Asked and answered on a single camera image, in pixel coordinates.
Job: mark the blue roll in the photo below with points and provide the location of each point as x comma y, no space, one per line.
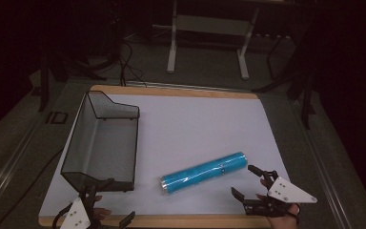
203,172

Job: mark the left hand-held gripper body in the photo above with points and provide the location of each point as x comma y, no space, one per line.
76,218

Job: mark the metal floor rail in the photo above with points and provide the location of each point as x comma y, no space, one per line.
325,171
9,168

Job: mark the black metal stand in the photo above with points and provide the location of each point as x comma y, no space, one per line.
305,95

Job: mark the white metal stand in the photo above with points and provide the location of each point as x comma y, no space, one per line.
172,47

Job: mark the black stand legs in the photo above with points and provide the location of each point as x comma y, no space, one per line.
44,82

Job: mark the person's right hand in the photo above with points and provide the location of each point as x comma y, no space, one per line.
282,222

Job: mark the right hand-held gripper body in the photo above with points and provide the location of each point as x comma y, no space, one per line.
287,192

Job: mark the person's left hand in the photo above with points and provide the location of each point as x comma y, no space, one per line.
103,212

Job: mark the white table mat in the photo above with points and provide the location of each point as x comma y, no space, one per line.
197,127

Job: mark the black mesh tray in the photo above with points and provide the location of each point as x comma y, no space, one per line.
114,149

